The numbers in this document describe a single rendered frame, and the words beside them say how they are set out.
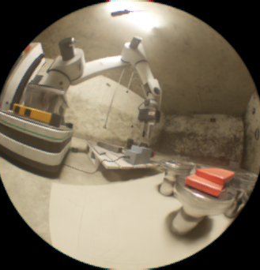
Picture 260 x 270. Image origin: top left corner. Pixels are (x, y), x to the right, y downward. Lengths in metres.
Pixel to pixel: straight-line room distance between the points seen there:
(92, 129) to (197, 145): 5.71
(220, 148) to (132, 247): 5.66
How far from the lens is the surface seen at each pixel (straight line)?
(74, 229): 0.38
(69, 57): 0.98
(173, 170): 0.53
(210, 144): 5.69
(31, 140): 0.60
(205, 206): 0.25
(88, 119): 3.46
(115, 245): 0.36
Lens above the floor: 0.35
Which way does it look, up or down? 4 degrees up
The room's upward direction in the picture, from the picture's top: 13 degrees clockwise
